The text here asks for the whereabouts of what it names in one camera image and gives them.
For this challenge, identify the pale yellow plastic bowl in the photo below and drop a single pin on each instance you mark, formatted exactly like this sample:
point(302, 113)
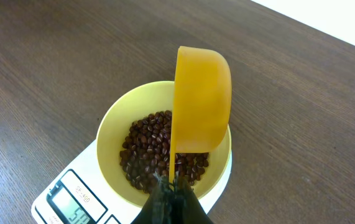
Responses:
point(138, 103)

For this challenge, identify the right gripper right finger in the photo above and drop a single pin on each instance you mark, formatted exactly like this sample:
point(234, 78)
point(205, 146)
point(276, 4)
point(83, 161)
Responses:
point(186, 208)

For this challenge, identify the red beans in bowl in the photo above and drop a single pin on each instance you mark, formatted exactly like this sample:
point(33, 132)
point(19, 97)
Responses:
point(146, 151)

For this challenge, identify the yellow measuring scoop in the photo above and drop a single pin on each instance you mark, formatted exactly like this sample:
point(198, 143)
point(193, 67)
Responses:
point(201, 108)

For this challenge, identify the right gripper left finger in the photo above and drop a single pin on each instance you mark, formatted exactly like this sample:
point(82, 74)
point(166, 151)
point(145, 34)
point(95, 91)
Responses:
point(158, 208)

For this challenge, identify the white digital kitchen scale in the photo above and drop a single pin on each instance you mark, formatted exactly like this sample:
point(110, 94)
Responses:
point(80, 194)

